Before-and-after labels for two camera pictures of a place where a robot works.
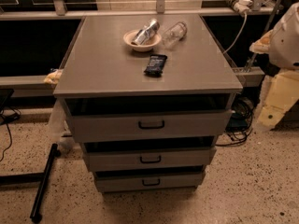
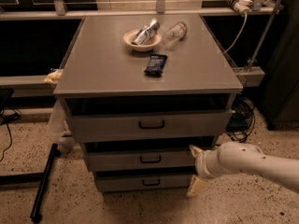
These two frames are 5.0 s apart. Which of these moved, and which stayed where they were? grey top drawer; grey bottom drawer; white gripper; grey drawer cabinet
Moved: white gripper
Stayed: grey top drawer; grey drawer cabinet; grey bottom drawer
